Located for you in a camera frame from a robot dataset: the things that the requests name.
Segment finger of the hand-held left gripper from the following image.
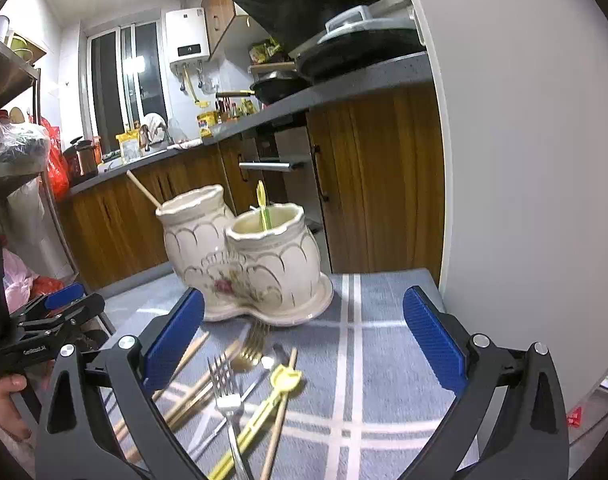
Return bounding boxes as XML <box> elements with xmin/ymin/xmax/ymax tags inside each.
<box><xmin>8</xmin><ymin>282</ymin><xmax>86</xmax><ymax>323</ymax></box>
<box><xmin>16</xmin><ymin>294</ymin><xmax>106</xmax><ymax>346</ymax></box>

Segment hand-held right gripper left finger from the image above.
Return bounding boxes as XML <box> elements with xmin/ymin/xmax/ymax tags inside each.
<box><xmin>34</xmin><ymin>287</ymin><xmax>206</xmax><ymax>480</ymax></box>

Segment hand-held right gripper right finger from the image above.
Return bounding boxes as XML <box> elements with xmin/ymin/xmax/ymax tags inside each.
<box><xmin>403</xmin><ymin>285</ymin><xmax>571</xmax><ymax>480</ymax></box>

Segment silver metal fork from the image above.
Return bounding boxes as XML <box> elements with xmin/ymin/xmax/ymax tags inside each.
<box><xmin>207</xmin><ymin>352</ymin><xmax>255</xmax><ymax>480</ymax></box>

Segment silver flower-shaped spoon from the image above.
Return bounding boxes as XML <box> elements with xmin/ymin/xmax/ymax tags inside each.
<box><xmin>188</xmin><ymin>355</ymin><xmax>277</xmax><ymax>461</ymax></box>

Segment cream floral ceramic utensil holder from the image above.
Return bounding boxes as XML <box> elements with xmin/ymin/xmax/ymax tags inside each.
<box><xmin>156</xmin><ymin>184</ymin><xmax>322</xmax><ymax>311</ymax></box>

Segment yellow tulip plastic utensil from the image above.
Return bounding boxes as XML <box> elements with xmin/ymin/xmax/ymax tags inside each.
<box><xmin>255</xmin><ymin>180</ymin><xmax>272</xmax><ymax>233</ymax></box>
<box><xmin>207</xmin><ymin>364</ymin><xmax>303</xmax><ymax>480</ymax></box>

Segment person's left hand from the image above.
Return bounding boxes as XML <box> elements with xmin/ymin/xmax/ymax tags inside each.
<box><xmin>0</xmin><ymin>374</ymin><xmax>30</xmax><ymax>443</ymax></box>

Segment pink plastic bag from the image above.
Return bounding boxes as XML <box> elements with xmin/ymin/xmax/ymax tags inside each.
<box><xmin>2</xmin><ymin>247</ymin><xmax>39</xmax><ymax>311</ymax></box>

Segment blue-grey plaid tablecloth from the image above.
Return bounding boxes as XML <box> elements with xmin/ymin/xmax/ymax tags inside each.
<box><xmin>96</xmin><ymin>267</ymin><xmax>485</xmax><ymax>480</ymax></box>

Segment cream ceramic drip tray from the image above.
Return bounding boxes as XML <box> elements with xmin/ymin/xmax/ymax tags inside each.
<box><xmin>194</xmin><ymin>272</ymin><xmax>333</xmax><ymax>328</ymax></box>

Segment red plastic bag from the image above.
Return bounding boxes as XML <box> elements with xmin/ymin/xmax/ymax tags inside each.
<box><xmin>31</xmin><ymin>115</ymin><xmax>70</xmax><ymax>201</ymax></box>

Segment dark pressure cooker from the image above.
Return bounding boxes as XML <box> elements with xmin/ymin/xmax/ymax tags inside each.
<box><xmin>64</xmin><ymin>136</ymin><xmax>100</xmax><ymax>183</ymax></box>

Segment clear plastic bag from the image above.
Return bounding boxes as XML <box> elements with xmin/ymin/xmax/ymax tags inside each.
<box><xmin>0</xmin><ymin>110</ymin><xmax>52</xmax><ymax>166</ymax></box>

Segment yellow packet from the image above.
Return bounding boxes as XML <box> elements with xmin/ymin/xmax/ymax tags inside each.
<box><xmin>116</xmin><ymin>130</ymin><xmax>140</xmax><ymax>161</ymax></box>

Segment wooden base cabinets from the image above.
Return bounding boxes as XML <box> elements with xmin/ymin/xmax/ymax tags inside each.
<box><xmin>56</xmin><ymin>85</ymin><xmax>445</xmax><ymax>291</ymax></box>

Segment built-in oven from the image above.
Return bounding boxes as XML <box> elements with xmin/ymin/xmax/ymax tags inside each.
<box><xmin>239</xmin><ymin>125</ymin><xmax>329</xmax><ymax>271</ymax></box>

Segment white rag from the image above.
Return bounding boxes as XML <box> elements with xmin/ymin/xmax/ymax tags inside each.
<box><xmin>144</xmin><ymin>114</ymin><xmax>167</xmax><ymax>141</ymax></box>

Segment kitchen window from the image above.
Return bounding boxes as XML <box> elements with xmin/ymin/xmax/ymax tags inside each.
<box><xmin>86</xmin><ymin>20</ymin><xmax>169</xmax><ymax>141</ymax></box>

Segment row of condiment bottles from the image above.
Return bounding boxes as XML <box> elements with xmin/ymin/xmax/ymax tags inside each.
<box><xmin>196</xmin><ymin>99</ymin><xmax>259</xmax><ymax>138</ymax></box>

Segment metal shelf rack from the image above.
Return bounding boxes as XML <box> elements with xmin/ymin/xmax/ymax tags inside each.
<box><xmin>0</xmin><ymin>30</ymin><xmax>79</xmax><ymax>281</ymax></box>

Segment green bowl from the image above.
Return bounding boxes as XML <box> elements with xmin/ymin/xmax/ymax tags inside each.
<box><xmin>8</xmin><ymin>35</ymin><xmax>34</xmax><ymax>61</ymax></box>

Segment grey kitchen countertop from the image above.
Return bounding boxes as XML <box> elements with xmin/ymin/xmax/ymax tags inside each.
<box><xmin>58</xmin><ymin>52</ymin><xmax>435</xmax><ymax>201</ymax></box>

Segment white water heater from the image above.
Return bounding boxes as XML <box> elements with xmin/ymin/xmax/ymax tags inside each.
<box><xmin>165</xmin><ymin>7</ymin><xmax>211</xmax><ymax>78</ymax></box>

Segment large black wok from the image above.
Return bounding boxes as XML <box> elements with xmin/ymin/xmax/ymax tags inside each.
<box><xmin>294</xmin><ymin>25</ymin><xmax>427</xmax><ymax>83</ymax></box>

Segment yellow-green snack packets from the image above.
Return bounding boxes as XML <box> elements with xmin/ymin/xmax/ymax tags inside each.
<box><xmin>249</xmin><ymin>40</ymin><xmax>295</xmax><ymax>66</ymax></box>

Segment grey pan lid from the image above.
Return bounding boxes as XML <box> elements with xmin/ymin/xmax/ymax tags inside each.
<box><xmin>316</xmin><ymin>4</ymin><xmax>417</xmax><ymax>43</ymax></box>

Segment black frying pan yellow handle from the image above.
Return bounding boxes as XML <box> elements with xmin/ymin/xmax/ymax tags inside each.
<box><xmin>215</xmin><ymin>72</ymin><xmax>309</xmax><ymax>106</ymax></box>

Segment wooden wall cabinet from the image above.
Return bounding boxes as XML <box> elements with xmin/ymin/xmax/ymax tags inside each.
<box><xmin>201</xmin><ymin>0</ymin><xmax>255</xmax><ymax>61</ymax></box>

